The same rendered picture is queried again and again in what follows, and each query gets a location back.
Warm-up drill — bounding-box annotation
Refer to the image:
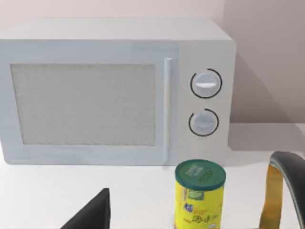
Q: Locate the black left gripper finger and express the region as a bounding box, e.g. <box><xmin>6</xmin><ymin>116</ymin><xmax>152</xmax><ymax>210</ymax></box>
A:
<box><xmin>60</xmin><ymin>187</ymin><xmax>112</xmax><ymax>229</ymax></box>

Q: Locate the yellow can with green lid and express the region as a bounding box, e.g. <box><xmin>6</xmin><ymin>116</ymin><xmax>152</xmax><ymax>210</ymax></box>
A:
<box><xmin>173</xmin><ymin>159</ymin><xmax>227</xmax><ymax>229</ymax></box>

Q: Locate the small round microwave knob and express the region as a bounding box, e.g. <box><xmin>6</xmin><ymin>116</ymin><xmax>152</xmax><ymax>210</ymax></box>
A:
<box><xmin>192</xmin><ymin>112</ymin><xmax>216</xmax><ymax>134</ymax></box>

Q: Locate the pale microwave door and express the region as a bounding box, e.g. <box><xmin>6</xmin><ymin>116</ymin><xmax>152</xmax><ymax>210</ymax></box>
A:
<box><xmin>0</xmin><ymin>39</ymin><xmax>180</xmax><ymax>166</ymax></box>

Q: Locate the large round microwave knob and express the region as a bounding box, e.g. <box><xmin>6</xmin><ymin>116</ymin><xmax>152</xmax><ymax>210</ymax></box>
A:
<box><xmin>193</xmin><ymin>72</ymin><xmax>219</xmax><ymax>95</ymax></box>

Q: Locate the pale microwave oven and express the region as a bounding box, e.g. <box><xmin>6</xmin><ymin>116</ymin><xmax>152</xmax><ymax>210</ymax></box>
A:
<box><xmin>0</xmin><ymin>18</ymin><xmax>237</xmax><ymax>167</ymax></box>

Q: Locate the pale microwave door handle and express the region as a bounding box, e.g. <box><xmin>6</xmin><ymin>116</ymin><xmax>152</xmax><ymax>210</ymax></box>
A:
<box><xmin>163</xmin><ymin>57</ymin><xmax>173</xmax><ymax>163</ymax></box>

